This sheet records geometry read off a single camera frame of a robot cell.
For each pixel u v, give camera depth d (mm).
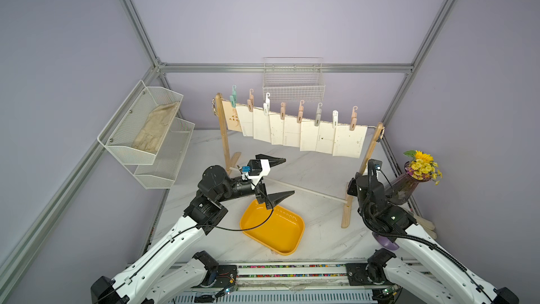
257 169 460
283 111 641
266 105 652
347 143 662
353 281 731
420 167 750
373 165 625
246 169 465
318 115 618
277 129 714
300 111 628
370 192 535
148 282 397
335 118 612
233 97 666
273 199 510
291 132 701
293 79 946
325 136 679
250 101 660
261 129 727
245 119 721
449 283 433
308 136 688
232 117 748
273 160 575
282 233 843
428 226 859
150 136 769
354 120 600
